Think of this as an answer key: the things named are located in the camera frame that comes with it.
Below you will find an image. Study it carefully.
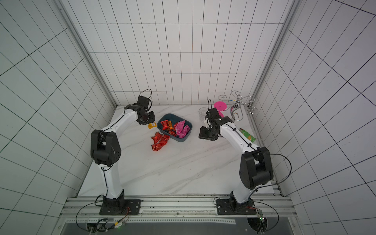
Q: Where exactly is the clear plastic cup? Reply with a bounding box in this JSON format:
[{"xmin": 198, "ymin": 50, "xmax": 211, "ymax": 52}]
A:
[{"xmin": 198, "ymin": 107, "xmax": 208, "ymax": 122}]

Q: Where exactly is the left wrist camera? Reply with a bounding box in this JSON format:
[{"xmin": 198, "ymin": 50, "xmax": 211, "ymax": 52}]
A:
[{"xmin": 137, "ymin": 96, "xmax": 152, "ymax": 112}]

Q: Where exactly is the chrome glass holder stand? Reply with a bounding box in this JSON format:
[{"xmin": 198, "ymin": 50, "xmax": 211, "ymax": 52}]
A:
[{"xmin": 218, "ymin": 91, "xmax": 258, "ymax": 122}]

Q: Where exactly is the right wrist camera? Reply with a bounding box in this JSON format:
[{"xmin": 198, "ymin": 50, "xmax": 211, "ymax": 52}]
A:
[{"xmin": 205, "ymin": 108, "xmax": 225, "ymax": 126}]

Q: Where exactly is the orange tea bag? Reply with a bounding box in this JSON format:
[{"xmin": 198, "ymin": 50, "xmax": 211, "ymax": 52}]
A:
[{"xmin": 167, "ymin": 120, "xmax": 175, "ymax": 130}]

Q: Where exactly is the green snack packet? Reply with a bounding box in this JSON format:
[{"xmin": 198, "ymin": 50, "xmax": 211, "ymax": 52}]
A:
[{"xmin": 240, "ymin": 128, "xmax": 256, "ymax": 143}]

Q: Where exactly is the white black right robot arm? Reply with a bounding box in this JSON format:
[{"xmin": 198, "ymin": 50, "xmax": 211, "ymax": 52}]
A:
[{"xmin": 199, "ymin": 114, "xmax": 274, "ymax": 215}]

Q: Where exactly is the red tea bag pile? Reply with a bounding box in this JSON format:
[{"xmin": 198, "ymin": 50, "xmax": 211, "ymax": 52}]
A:
[
  {"xmin": 151, "ymin": 132, "xmax": 163, "ymax": 144},
  {"xmin": 151, "ymin": 135, "xmax": 170, "ymax": 151}
]

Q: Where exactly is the yellow tea bag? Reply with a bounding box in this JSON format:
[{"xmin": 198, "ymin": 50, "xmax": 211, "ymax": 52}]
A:
[{"xmin": 148, "ymin": 122, "xmax": 157, "ymax": 129}]

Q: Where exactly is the pink tea bag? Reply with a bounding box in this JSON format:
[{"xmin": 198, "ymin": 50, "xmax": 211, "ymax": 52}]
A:
[
  {"xmin": 177, "ymin": 125, "xmax": 191, "ymax": 139},
  {"xmin": 175, "ymin": 120, "xmax": 185, "ymax": 135}
]

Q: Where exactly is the aluminium mounting rail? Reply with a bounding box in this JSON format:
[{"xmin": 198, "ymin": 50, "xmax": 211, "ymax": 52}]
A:
[{"xmin": 53, "ymin": 194, "xmax": 303, "ymax": 235}]

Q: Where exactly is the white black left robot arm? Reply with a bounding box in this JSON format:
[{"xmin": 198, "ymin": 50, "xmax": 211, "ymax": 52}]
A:
[{"xmin": 91, "ymin": 105, "xmax": 155, "ymax": 215}]

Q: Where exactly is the teal plastic storage box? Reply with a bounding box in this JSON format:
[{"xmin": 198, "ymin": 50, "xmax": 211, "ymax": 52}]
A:
[{"xmin": 157, "ymin": 113, "xmax": 193, "ymax": 143}]

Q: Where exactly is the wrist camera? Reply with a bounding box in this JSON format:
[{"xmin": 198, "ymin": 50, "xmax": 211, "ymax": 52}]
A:
[
  {"xmin": 137, "ymin": 96, "xmax": 152, "ymax": 112},
  {"xmin": 205, "ymin": 108, "xmax": 225, "ymax": 126}
]

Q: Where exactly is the pink plastic goblet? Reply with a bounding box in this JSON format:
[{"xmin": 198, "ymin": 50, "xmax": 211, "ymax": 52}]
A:
[{"xmin": 214, "ymin": 101, "xmax": 227, "ymax": 117}]

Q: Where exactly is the red tea bag front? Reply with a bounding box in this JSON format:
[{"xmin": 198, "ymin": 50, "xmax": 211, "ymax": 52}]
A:
[{"xmin": 168, "ymin": 129, "xmax": 177, "ymax": 137}]

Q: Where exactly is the pink tea bag front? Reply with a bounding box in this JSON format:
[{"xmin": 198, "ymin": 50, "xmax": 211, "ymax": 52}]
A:
[{"xmin": 177, "ymin": 125, "xmax": 191, "ymax": 139}]

